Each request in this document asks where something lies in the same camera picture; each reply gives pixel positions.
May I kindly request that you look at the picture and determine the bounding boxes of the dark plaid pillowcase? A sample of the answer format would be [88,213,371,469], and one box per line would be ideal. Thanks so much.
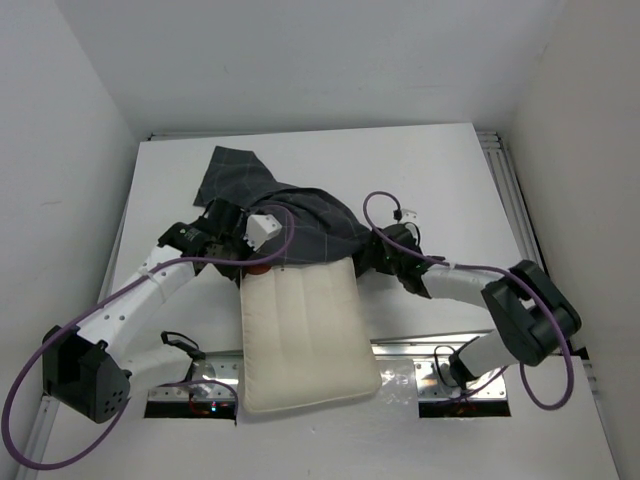
[194,146,371,265]

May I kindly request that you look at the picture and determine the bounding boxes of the cream pillow with bear print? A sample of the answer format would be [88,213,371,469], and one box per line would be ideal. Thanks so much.
[240,258,381,415]

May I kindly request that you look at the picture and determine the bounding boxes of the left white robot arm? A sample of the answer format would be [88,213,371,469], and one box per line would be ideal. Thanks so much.
[42,200,252,424]

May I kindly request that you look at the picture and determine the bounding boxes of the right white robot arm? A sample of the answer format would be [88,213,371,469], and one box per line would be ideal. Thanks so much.
[354,223,582,389]

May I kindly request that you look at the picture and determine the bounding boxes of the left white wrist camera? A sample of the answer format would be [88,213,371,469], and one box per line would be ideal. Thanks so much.
[244,214,282,251]

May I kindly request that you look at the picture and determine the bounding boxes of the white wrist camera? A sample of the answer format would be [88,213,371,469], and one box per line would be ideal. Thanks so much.
[394,208,419,224]
[244,214,282,251]

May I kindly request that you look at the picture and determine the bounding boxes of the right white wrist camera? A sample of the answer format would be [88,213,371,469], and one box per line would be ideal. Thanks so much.
[394,208,419,224]

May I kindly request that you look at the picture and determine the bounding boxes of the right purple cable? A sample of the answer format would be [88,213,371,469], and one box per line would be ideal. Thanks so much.
[362,190,574,411]

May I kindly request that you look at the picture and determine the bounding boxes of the purple cable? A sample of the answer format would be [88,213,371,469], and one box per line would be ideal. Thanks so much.
[362,190,574,411]
[1,203,296,471]

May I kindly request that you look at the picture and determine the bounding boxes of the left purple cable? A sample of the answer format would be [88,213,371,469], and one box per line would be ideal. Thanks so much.
[1,203,296,471]

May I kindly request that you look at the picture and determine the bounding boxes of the aluminium frame rails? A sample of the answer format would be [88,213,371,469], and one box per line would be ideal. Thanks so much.
[42,129,596,416]

